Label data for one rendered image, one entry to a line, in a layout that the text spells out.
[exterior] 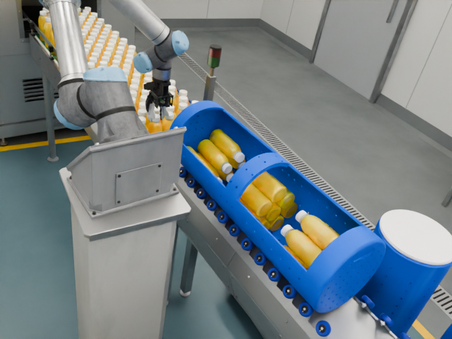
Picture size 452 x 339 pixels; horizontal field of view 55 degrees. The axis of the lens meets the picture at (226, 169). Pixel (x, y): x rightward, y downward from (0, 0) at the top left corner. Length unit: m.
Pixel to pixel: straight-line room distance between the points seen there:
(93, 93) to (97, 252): 0.46
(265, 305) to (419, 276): 0.55
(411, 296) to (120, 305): 1.02
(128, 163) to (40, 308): 1.47
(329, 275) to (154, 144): 0.59
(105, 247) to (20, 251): 1.56
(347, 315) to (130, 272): 0.69
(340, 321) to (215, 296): 1.25
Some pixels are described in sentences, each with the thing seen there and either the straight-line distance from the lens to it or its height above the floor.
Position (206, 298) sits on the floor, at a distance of 2.56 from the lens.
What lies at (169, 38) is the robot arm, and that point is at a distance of 1.57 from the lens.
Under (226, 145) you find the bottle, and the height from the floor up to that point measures 1.12.
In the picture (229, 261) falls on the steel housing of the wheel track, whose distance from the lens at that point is 1.59.
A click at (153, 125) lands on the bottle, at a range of 1.90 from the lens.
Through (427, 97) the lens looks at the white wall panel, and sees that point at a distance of 5.04.
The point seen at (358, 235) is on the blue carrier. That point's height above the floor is 1.23.
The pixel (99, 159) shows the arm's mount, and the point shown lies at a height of 1.35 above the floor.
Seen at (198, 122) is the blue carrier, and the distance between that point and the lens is 1.78.
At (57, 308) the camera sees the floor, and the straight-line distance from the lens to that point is 2.52.
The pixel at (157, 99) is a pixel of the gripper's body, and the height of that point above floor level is 1.20.
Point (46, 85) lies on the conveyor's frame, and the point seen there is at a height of 0.62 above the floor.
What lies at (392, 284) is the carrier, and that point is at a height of 0.89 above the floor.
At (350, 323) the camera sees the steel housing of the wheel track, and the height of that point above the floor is 0.93.
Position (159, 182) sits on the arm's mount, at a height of 1.21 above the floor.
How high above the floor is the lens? 2.00
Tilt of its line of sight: 35 degrees down
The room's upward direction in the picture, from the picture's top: 11 degrees clockwise
